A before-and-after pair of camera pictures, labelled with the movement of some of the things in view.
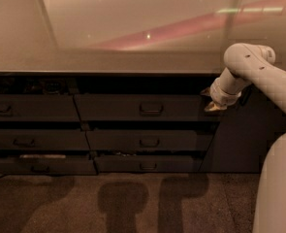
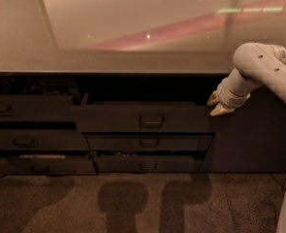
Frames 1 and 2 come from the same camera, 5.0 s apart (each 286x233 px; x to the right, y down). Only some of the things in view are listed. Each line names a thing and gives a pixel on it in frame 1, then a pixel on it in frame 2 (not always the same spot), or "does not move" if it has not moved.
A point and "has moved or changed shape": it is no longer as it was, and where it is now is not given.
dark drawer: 2,107 does not move
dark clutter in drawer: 33,85 does not move
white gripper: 220,95 to 228,96
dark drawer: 143,164 does not move
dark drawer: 143,108 has moved or changed shape
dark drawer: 38,139 does not move
